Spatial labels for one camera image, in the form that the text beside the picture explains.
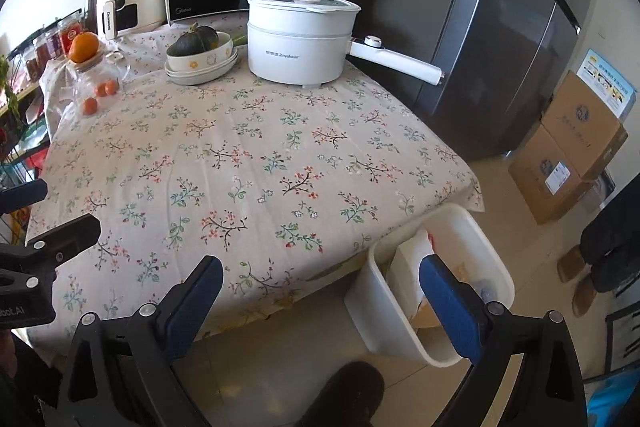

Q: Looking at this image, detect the white flower print bowl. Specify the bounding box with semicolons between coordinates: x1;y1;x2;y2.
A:
166;32;234;70

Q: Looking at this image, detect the floral tablecloth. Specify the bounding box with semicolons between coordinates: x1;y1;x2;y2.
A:
25;14;486;348

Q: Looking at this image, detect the grey refrigerator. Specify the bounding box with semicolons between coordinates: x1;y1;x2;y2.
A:
350;0;601;162

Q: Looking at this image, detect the glass jar with bamboo lid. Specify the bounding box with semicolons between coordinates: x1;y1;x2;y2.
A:
65;49;132;108

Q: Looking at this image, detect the blue bag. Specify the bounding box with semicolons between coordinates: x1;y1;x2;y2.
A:
585;367;640;427

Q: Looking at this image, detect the black wire rack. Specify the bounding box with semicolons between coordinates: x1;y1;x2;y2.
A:
0;9;83;188

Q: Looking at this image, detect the large orange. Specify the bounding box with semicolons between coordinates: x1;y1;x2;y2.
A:
68;32;100;64

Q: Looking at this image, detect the clear jar of dark snacks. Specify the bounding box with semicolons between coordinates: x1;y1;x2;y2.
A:
25;39;48;80

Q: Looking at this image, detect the blue printed sheet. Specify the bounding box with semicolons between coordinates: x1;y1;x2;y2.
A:
577;48;638;118

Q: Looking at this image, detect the red label food jar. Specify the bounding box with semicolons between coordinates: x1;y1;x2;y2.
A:
60;14;83;52

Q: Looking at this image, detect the person's dark shoe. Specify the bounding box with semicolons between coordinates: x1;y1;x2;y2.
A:
309;361;386;427

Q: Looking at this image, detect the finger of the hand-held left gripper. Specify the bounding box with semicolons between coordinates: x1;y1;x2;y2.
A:
0;181;48;215
24;213;102;280

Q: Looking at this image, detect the purple label food jar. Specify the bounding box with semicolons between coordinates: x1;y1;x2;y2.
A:
45;27;63;58

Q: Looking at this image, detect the white shallow bowl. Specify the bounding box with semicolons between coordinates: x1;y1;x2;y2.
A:
164;49;239;86

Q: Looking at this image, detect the white plastic bin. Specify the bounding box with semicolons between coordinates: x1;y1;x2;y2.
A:
344;202;516;368

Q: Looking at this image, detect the cardboard box with blue label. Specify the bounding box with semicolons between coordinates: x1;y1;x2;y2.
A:
507;124;596;225

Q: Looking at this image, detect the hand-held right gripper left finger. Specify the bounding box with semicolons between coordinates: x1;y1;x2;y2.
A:
57;256;224;427

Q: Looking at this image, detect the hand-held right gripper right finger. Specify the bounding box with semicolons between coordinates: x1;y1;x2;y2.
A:
419;253;588;427

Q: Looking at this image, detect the cardboard box with round print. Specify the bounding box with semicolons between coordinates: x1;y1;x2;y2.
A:
540;69;628;180

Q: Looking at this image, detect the dark green squash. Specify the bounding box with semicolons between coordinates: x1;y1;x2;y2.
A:
166;23;220;58

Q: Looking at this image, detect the white electric pot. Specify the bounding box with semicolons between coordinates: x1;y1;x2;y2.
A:
246;0;447;86

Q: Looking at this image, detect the green leafy plant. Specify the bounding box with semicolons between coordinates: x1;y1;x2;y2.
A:
0;57;23;128

